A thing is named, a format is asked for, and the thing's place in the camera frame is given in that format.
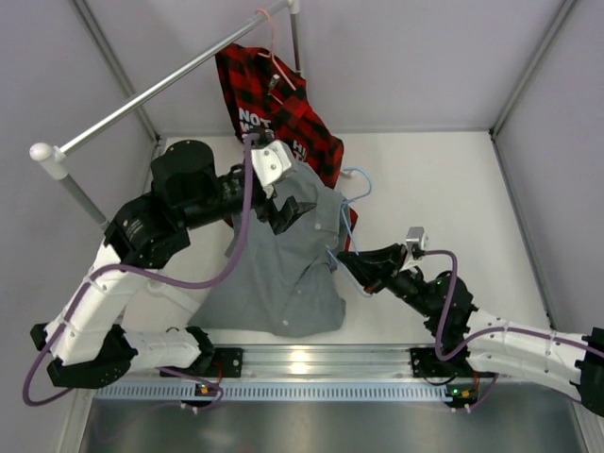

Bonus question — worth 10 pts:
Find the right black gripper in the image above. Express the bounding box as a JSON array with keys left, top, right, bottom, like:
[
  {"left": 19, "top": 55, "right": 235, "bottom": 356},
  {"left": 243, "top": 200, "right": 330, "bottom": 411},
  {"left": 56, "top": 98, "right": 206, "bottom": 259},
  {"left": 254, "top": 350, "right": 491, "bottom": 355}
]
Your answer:
[{"left": 337, "top": 243, "right": 436, "bottom": 317}]

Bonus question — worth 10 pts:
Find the grey button shirt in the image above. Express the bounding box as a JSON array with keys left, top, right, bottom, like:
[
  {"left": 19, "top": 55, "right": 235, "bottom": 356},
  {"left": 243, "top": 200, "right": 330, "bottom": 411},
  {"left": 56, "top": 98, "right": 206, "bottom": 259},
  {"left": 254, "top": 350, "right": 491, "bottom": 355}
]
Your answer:
[{"left": 190, "top": 163, "right": 347, "bottom": 338}]

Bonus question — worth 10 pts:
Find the blue wire hanger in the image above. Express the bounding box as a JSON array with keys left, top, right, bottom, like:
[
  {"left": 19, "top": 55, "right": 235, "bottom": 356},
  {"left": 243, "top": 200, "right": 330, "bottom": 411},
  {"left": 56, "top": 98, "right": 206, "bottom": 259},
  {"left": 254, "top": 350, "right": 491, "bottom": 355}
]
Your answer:
[{"left": 327, "top": 166, "right": 373, "bottom": 299}]

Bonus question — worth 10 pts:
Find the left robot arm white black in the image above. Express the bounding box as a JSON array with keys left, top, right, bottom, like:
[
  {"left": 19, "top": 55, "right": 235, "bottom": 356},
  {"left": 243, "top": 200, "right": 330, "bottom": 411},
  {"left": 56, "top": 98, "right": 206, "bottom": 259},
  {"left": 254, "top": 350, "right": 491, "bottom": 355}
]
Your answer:
[{"left": 30, "top": 139, "right": 313, "bottom": 390}]

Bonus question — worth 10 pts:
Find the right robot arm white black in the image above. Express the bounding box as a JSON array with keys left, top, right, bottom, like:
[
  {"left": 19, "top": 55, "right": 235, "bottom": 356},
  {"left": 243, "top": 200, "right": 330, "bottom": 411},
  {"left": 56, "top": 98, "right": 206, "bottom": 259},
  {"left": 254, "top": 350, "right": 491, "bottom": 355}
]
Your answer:
[{"left": 337, "top": 244, "right": 603, "bottom": 415}]

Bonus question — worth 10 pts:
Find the red black plaid shirt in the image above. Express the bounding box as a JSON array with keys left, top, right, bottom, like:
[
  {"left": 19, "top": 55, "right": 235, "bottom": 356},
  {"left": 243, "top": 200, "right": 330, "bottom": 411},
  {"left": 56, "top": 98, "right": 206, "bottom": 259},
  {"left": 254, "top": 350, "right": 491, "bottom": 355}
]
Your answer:
[{"left": 215, "top": 43, "right": 344, "bottom": 189}]

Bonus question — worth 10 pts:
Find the silver clothes rack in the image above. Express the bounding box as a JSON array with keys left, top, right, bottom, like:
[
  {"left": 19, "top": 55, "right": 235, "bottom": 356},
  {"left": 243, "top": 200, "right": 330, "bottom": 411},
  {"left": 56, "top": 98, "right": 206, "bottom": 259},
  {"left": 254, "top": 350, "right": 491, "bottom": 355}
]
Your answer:
[{"left": 29, "top": 1, "right": 304, "bottom": 229}]

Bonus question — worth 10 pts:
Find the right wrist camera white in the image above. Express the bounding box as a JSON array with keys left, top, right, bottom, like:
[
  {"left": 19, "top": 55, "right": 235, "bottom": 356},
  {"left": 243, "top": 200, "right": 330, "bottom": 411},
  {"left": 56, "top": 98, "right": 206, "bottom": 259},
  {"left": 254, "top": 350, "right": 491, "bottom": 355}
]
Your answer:
[{"left": 405, "top": 226, "right": 428, "bottom": 263}]

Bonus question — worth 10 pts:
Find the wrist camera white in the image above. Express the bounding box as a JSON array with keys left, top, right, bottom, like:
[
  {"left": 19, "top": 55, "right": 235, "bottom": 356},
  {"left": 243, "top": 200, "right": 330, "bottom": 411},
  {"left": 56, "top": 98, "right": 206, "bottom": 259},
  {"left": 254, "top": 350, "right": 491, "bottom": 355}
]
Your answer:
[
  {"left": 405, "top": 226, "right": 428, "bottom": 263},
  {"left": 251, "top": 140, "right": 295, "bottom": 189}
]

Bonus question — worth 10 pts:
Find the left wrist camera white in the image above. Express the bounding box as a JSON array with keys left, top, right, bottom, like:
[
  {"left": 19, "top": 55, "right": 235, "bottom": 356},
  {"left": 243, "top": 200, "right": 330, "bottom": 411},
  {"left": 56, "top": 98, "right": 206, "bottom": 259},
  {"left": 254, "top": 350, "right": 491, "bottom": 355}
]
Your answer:
[{"left": 251, "top": 140, "right": 295, "bottom": 189}]

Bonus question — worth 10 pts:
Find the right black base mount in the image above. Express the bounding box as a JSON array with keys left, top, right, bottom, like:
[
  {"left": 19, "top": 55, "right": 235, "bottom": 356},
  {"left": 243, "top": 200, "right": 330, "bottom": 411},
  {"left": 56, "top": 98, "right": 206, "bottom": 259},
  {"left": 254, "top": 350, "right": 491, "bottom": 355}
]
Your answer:
[{"left": 410, "top": 347, "right": 451, "bottom": 378}]

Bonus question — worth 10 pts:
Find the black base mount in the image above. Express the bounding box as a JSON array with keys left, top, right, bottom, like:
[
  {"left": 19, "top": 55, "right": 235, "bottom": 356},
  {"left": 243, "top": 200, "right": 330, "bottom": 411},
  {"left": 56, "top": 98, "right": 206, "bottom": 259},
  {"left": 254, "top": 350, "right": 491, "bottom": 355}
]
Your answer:
[
  {"left": 410, "top": 347, "right": 451, "bottom": 378},
  {"left": 205, "top": 346, "right": 243, "bottom": 378}
]

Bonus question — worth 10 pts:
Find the aluminium mounting rail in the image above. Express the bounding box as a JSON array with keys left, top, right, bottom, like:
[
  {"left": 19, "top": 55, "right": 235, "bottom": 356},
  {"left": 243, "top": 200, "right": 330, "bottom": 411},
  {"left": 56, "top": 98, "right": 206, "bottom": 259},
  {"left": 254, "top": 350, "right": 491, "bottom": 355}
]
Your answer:
[{"left": 222, "top": 344, "right": 474, "bottom": 382}]

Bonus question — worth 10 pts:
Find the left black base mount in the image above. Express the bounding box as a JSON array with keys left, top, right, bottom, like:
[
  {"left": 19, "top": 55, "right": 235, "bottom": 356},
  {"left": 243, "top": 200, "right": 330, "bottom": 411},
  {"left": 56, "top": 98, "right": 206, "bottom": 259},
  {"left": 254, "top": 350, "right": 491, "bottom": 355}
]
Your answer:
[{"left": 205, "top": 346, "right": 243, "bottom": 378}]

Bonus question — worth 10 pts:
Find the pink wire hanger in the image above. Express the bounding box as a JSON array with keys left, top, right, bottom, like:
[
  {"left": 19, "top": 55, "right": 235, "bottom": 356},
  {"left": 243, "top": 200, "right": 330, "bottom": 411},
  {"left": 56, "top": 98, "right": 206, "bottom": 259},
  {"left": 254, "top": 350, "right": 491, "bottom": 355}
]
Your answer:
[{"left": 256, "top": 6, "right": 299, "bottom": 91}]

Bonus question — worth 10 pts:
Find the slotted grey cable duct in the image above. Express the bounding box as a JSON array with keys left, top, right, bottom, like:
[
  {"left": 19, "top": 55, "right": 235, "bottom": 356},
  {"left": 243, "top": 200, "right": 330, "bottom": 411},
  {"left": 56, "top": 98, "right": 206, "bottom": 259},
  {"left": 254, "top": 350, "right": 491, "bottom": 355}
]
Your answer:
[{"left": 95, "top": 379, "right": 452, "bottom": 402}]

